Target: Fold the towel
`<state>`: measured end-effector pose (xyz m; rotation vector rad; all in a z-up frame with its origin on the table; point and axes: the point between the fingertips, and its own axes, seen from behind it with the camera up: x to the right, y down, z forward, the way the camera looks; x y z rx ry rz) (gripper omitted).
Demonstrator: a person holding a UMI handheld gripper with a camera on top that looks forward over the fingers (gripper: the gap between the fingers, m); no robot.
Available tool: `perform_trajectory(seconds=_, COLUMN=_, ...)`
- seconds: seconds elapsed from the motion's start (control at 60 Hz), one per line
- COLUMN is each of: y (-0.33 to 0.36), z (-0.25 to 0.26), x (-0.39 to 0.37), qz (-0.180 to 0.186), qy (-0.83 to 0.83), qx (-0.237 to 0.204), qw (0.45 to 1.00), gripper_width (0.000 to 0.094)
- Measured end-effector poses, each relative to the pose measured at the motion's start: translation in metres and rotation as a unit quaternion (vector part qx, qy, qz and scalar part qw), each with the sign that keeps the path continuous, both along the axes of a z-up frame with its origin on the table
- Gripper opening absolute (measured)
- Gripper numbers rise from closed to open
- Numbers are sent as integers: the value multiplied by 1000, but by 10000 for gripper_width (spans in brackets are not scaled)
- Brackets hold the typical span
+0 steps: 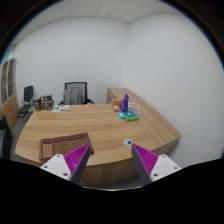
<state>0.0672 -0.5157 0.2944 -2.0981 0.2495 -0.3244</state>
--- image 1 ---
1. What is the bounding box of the wooden cabinet with glass doors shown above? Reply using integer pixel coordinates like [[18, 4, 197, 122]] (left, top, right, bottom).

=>
[[0, 58, 18, 129]]

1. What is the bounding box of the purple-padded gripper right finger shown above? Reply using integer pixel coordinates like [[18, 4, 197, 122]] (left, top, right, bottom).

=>
[[131, 144, 180, 185]]

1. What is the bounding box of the black mesh office chair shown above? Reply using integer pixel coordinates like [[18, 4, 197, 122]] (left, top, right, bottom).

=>
[[59, 82, 94, 105]]

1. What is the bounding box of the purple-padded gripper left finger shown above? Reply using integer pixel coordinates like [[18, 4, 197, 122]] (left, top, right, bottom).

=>
[[41, 144, 91, 184]]

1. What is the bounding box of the clear plastic tray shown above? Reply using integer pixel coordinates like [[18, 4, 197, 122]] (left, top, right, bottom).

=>
[[128, 103, 144, 115]]

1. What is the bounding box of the orange box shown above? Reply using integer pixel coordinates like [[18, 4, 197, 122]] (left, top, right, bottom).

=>
[[111, 99, 122, 106]]

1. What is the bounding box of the white green leaflet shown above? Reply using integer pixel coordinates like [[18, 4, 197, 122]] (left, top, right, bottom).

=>
[[52, 105, 69, 112]]

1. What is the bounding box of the brown box stack on desk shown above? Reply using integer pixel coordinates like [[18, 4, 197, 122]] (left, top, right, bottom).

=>
[[33, 95, 54, 111]]

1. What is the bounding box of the green flat box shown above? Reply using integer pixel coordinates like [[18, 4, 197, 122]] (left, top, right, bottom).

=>
[[123, 111, 139, 121]]

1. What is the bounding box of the brown patterned towel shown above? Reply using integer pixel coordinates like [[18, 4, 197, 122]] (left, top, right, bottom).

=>
[[39, 132, 91, 162]]

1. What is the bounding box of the small round black-white object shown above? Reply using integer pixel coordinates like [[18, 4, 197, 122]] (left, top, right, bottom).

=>
[[123, 138, 132, 146]]

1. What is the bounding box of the black side chair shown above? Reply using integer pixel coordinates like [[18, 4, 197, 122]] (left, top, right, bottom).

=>
[[18, 85, 33, 118]]

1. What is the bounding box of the wooden L-shaped desk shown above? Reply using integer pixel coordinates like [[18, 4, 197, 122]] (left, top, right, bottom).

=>
[[15, 88, 181, 186]]

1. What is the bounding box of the small beige box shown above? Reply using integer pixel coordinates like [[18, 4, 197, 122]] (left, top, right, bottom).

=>
[[113, 105, 120, 112]]

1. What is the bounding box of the blue flat box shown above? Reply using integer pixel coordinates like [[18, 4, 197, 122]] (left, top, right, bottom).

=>
[[117, 112, 125, 119]]

